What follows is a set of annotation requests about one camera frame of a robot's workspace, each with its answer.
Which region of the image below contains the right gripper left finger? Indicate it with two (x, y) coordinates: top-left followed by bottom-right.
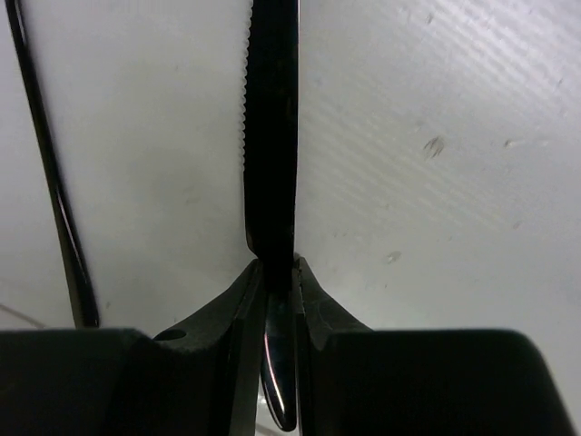
(154, 260), (266, 435)

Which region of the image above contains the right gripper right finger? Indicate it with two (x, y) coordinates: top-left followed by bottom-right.
(292, 254), (370, 435)

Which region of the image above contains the dark metal fork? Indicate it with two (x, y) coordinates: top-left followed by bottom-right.
(5, 0), (101, 328)

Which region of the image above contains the dark metal knife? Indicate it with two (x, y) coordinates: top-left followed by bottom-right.
(242, 1), (299, 431)

